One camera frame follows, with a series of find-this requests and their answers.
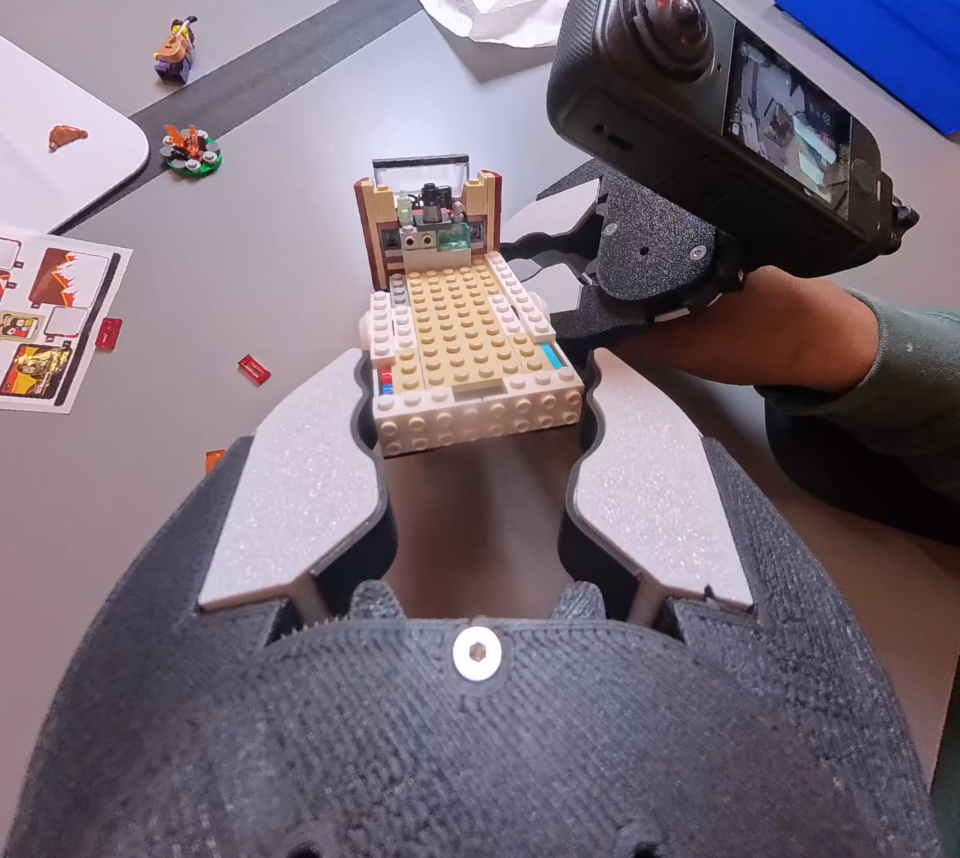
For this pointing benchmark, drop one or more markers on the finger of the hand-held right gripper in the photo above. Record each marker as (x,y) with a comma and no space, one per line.
(570,224)
(562,280)

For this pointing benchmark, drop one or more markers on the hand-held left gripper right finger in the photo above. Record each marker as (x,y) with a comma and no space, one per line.
(660,498)

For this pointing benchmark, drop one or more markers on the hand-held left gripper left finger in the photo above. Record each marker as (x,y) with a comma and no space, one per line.
(292,498)

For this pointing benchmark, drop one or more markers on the tan white red brick vehicle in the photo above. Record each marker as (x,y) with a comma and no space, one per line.
(465,348)

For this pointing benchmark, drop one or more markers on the small black angled brick piece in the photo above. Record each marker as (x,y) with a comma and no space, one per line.
(435,214)

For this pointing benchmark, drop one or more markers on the small black knobby brick piece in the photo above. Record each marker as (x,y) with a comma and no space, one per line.
(433,194)

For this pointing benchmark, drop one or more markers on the grey desk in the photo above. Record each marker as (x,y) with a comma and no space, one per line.
(285,123)

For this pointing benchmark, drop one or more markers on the person's right hand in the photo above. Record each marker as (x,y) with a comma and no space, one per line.
(787,333)

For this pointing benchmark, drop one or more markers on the transparent orange tile brick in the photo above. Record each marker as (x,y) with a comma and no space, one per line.
(214,460)

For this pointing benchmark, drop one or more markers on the transparent red tile brick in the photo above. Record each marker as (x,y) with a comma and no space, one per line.
(253,369)

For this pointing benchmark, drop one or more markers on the printed sticker sheet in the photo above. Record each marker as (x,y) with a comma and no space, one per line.
(52,318)

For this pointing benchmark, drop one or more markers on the brick campfire build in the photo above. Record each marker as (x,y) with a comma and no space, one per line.
(192,151)

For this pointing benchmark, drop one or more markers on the white booklet stand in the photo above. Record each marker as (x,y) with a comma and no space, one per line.
(60,145)

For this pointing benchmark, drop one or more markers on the small brown brick piece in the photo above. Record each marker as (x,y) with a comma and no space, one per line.
(67,136)

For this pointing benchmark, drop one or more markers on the purple brick minifigure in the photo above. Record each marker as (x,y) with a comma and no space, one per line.
(176,52)

